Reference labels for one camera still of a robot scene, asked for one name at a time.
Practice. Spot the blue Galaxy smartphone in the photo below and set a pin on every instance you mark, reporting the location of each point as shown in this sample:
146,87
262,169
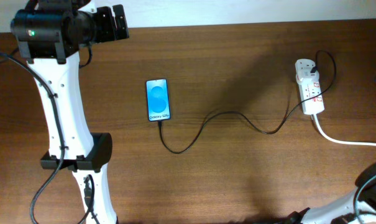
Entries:
157,100

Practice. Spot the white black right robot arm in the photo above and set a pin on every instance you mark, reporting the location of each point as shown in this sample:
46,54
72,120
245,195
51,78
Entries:
358,206

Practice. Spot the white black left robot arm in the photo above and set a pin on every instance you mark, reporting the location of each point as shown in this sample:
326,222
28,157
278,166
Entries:
50,35

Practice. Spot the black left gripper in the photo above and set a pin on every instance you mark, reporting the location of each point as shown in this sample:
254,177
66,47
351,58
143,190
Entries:
111,33

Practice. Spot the white power strip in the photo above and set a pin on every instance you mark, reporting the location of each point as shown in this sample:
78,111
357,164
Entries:
312,100

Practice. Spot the white USB charger adapter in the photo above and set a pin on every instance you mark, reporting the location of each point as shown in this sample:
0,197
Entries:
306,71

